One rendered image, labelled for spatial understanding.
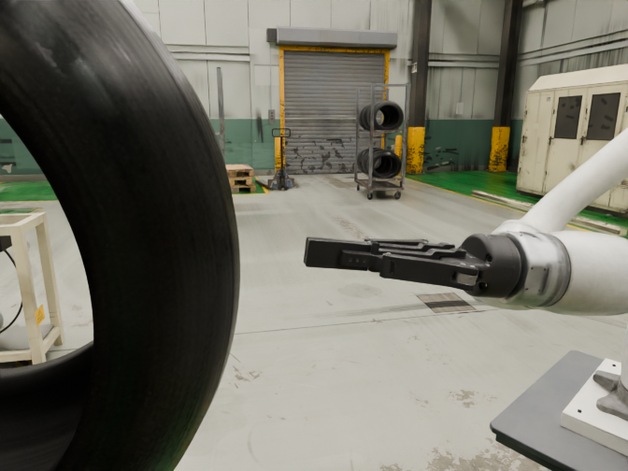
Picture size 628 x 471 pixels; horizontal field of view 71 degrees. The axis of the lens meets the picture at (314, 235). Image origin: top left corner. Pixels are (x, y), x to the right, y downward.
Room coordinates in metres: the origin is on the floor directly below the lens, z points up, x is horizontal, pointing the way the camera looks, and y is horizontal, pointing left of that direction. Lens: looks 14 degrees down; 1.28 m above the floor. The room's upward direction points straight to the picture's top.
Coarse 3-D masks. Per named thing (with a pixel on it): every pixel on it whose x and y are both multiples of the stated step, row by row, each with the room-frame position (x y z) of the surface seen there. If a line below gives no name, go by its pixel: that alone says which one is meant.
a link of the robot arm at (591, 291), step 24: (576, 240) 0.50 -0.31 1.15; (600, 240) 0.50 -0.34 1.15; (624, 240) 0.52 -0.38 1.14; (576, 264) 0.48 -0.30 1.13; (600, 264) 0.48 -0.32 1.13; (624, 264) 0.49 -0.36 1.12; (576, 288) 0.47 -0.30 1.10; (600, 288) 0.47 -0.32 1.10; (624, 288) 0.48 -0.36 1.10; (552, 312) 0.52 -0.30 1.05; (576, 312) 0.49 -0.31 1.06; (600, 312) 0.49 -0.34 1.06; (624, 312) 0.50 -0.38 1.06
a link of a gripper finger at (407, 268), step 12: (384, 264) 0.44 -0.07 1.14; (396, 264) 0.44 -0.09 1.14; (408, 264) 0.44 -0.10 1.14; (420, 264) 0.43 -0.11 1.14; (432, 264) 0.43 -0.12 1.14; (444, 264) 0.43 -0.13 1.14; (456, 264) 0.44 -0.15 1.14; (384, 276) 0.44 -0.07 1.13; (396, 276) 0.44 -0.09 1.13; (408, 276) 0.44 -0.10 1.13; (420, 276) 0.43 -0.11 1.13; (432, 276) 0.43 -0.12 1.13; (444, 276) 0.43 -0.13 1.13; (456, 288) 0.43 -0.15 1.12; (468, 288) 0.43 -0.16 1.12
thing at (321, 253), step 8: (312, 240) 0.45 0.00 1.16; (320, 240) 0.45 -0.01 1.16; (328, 240) 0.46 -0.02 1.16; (312, 248) 0.45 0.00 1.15; (320, 248) 0.45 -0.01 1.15; (328, 248) 0.45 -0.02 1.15; (336, 248) 0.46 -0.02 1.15; (344, 248) 0.46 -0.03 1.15; (352, 248) 0.46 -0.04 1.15; (360, 248) 0.46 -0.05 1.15; (368, 248) 0.46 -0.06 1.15; (312, 256) 0.45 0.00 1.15; (320, 256) 0.45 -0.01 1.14; (328, 256) 0.45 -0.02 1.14; (336, 256) 0.46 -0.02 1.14; (312, 264) 0.45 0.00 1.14; (320, 264) 0.45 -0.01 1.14; (328, 264) 0.45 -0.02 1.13; (336, 264) 0.46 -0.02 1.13
